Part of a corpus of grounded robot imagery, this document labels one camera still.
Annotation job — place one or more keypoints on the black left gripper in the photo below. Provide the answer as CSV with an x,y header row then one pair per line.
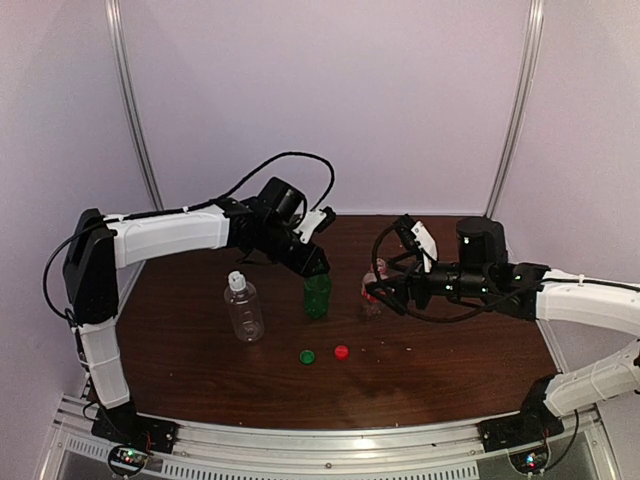
x,y
310,259

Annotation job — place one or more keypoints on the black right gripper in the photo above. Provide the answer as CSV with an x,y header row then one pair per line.
x,y
403,292

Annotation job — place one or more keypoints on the green plastic bottle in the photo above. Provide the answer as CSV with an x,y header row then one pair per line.
x,y
317,291

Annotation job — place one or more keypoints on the red label cola bottle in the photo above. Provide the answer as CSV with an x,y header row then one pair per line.
x,y
372,307

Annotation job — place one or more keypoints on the clear bottle white cap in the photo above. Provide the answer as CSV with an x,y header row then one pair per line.
x,y
243,305

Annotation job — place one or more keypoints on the red bottle cap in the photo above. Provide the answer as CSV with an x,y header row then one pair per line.
x,y
341,352

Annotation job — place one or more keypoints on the green bottle cap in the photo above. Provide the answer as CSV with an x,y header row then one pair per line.
x,y
307,357

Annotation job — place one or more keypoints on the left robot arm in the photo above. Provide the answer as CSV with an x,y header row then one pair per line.
x,y
103,244

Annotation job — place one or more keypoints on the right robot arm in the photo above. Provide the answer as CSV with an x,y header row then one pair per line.
x,y
484,280

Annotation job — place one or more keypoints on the right circuit board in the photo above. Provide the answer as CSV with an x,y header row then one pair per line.
x,y
529,462

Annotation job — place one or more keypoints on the circuit board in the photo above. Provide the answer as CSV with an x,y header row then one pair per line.
x,y
529,462
127,461

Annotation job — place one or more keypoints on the left circuit board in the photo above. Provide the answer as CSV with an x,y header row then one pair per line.
x,y
127,461

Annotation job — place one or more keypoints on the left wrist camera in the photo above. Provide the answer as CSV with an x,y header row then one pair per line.
x,y
315,221

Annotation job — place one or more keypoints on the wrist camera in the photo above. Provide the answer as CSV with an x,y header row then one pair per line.
x,y
417,239
315,221

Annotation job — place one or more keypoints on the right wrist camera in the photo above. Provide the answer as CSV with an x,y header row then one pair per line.
x,y
417,239

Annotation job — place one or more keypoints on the front aluminium rail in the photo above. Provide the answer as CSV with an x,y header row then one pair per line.
x,y
452,450

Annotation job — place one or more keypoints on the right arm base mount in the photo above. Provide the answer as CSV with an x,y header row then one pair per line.
x,y
517,430

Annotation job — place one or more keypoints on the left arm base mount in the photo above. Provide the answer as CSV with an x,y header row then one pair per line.
x,y
151,435

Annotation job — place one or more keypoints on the right aluminium frame post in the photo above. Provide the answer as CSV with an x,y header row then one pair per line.
x,y
529,60

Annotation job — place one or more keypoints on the aluminium frame post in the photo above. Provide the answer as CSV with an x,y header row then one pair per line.
x,y
118,42
529,60

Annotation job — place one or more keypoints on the left aluminium frame post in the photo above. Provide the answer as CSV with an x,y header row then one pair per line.
x,y
118,42

